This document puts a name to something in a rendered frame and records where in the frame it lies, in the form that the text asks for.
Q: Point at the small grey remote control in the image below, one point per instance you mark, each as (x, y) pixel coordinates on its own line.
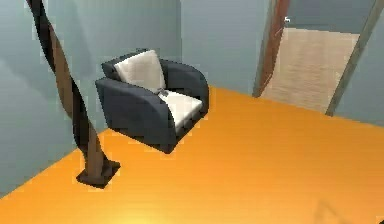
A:
(163, 91)

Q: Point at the dark grey armchair white cushions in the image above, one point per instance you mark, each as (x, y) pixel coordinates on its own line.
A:
(133, 106)

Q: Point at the brown room door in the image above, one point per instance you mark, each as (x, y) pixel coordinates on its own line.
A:
(271, 46)

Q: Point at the brown twisted floor lamp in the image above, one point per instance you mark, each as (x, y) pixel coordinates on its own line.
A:
(66, 86)

